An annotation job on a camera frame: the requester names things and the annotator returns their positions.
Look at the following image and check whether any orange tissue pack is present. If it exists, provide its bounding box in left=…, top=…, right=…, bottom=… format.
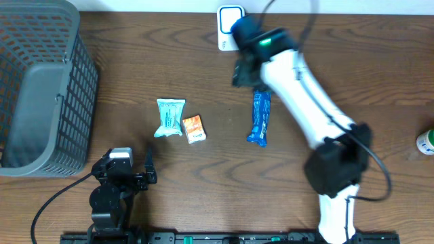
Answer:
left=182, top=115, right=207, bottom=144

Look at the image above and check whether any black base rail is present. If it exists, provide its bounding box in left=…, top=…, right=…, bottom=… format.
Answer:
left=60, top=231, right=401, bottom=244

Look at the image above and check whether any blue snack bar wrapper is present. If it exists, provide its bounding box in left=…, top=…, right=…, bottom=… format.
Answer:
left=247, top=90, right=271, bottom=147

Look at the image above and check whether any green lid jar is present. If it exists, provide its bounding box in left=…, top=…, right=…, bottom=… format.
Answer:
left=416, top=129, right=434, bottom=155

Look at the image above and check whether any grey plastic mesh basket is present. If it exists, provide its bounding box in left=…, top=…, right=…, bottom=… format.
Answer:
left=1, top=1, right=98, bottom=178

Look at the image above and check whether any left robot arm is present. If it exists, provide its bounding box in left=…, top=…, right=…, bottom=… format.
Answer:
left=87, top=147, right=157, bottom=244

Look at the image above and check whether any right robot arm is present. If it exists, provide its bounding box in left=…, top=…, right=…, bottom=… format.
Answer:
left=231, top=16, right=371, bottom=243

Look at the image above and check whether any teal wet wipes pack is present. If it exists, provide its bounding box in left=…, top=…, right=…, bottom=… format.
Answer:
left=154, top=98, right=186, bottom=138

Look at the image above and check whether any white barcode scanner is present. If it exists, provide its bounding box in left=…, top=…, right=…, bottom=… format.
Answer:
left=216, top=5, right=245, bottom=52

